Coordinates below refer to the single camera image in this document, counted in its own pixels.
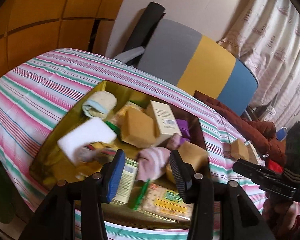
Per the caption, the tan sponge block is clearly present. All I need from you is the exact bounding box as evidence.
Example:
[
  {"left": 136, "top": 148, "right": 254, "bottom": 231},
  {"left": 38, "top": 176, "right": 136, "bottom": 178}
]
[{"left": 230, "top": 139, "right": 249, "bottom": 161}]

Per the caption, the person's right hand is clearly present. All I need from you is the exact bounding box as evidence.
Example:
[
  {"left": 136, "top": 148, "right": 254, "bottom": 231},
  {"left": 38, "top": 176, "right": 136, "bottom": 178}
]
[{"left": 262, "top": 192, "right": 300, "bottom": 239}]

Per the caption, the cream small carton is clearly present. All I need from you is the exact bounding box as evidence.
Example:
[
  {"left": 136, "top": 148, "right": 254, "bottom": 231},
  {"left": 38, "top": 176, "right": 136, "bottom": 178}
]
[{"left": 246, "top": 141, "right": 262, "bottom": 165}]

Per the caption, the yellow knitted sock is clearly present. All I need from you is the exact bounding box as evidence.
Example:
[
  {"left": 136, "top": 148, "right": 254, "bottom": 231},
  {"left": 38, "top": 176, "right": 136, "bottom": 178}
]
[{"left": 75, "top": 142, "right": 118, "bottom": 164}]

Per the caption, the white foam block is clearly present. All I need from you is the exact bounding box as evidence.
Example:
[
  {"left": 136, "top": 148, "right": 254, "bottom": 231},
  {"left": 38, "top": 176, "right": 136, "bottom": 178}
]
[{"left": 57, "top": 117, "right": 117, "bottom": 165}]

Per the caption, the white blue towel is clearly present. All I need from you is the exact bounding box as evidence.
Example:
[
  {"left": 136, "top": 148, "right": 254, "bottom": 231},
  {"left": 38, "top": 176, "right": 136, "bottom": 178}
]
[{"left": 82, "top": 90, "right": 117, "bottom": 120}]

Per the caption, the striped pink green tablecloth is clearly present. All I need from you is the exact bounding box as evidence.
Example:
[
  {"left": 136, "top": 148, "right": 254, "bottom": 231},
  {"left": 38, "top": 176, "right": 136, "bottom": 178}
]
[{"left": 0, "top": 48, "right": 268, "bottom": 240}]

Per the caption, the gold metal storage box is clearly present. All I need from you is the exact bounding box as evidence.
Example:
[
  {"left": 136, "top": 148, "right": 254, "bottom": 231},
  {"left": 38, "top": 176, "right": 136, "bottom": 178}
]
[{"left": 28, "top": 80, "right": 212, "bottom": 230}]

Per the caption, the grey yellow blue chair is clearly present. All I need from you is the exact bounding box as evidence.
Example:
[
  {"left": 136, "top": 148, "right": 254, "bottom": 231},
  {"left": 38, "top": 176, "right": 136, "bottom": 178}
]
[{"left": 114, "top": 2, "right": 258, "bottom": 115}]

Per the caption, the large tan sponge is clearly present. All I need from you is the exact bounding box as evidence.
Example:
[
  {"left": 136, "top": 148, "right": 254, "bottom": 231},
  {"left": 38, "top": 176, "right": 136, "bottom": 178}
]
[{"left": 167, "top": 141, "right": 210, "bottom": 177}]

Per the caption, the brown sponge slab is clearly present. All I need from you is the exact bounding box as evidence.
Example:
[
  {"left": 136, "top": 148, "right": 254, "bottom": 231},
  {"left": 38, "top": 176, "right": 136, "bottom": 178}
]
[{"left": 121, "top": 107, "right": 156, "bottom": 148}]

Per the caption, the orange wooden wardrobe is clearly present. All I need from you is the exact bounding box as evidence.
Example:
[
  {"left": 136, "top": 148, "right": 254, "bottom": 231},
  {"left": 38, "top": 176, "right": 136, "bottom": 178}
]
[{"left": 0, "top": 0, "right": 123, "bottom": 77}]

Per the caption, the purple snack packet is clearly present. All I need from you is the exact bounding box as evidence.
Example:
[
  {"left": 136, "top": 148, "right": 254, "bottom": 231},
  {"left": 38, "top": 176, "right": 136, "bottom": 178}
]
[{"left": 176, "top": 119, "right": 191, "bottom": 139}]

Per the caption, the pink knitted sock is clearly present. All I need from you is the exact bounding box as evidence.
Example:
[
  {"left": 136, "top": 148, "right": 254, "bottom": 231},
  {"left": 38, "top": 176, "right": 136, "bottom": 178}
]
[{"left": 136, "top": 133, "right": 181, "bottom": 182}]

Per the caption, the white barcode carton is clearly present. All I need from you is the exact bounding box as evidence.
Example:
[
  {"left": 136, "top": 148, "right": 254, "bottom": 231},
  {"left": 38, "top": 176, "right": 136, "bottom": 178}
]
[{"left": 145, "top": 100, "right": 182, "bottom": 147}]

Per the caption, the red cloth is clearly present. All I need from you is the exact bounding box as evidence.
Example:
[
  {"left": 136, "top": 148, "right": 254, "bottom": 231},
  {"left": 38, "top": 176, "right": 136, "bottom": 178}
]
[{"left": 266, "top": 158, "right": 283, "bottom": 174}]

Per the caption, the yellow cracker packet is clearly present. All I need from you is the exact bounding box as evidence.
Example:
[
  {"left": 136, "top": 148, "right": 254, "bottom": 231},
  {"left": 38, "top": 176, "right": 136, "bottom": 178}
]
[{"left": 127, "top": 180, "right": 193, "bottom": 223}]

